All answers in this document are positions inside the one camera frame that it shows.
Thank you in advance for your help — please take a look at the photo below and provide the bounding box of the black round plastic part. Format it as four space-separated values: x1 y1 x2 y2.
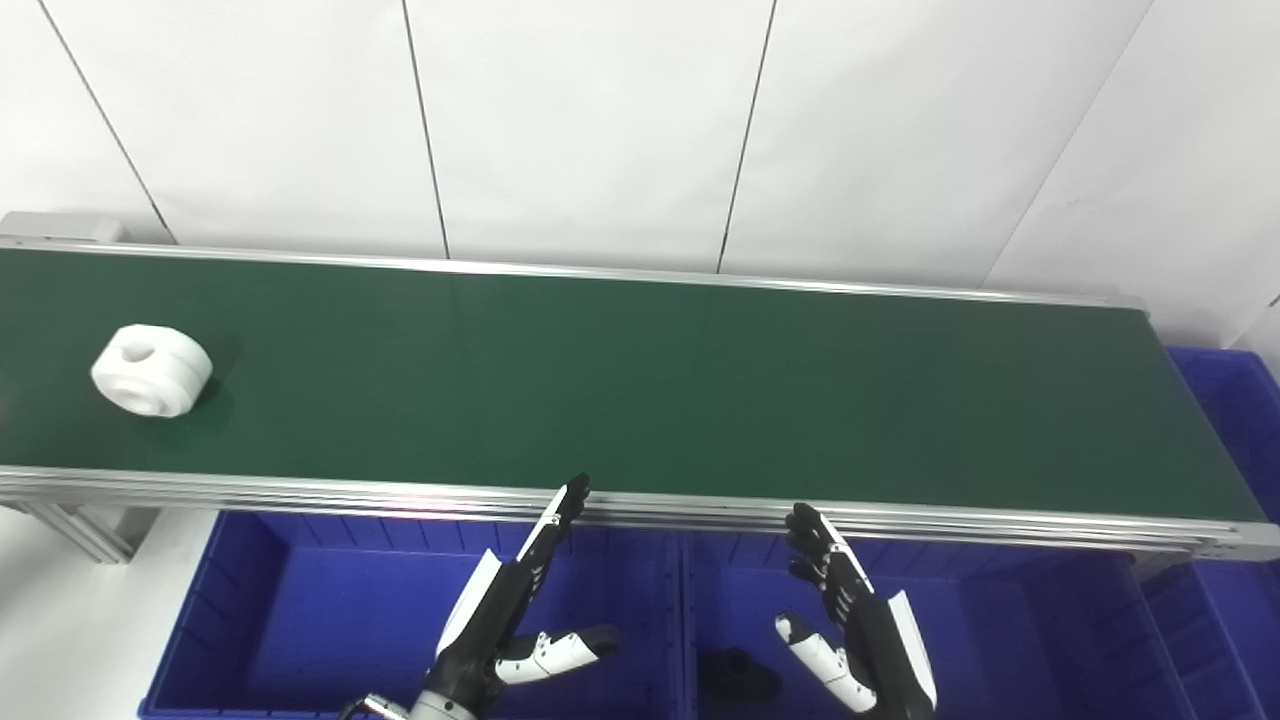
697 648 784 704

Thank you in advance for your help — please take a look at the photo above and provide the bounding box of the green conveyor belt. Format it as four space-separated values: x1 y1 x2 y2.
0 248 1267 524
0 236 1280 562

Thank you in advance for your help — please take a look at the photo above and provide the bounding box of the grey conveyor end housing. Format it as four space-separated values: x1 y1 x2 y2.
0 211 132 247

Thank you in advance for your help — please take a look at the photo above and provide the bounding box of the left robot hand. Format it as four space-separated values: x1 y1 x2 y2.
432 473 622 709

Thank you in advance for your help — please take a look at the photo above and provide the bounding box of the white round plastic part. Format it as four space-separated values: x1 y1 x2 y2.
90 324 214 419

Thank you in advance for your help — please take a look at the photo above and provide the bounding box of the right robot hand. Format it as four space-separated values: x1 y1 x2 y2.
774 502 939 718

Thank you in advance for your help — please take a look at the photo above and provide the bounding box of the aluminium conveyor leg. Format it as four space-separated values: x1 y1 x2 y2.
3 500 163 567

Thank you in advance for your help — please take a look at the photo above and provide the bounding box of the blue plastic bin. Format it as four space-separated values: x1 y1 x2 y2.
138 510 691 720
1140 346 1280 720
684 530 1198 720

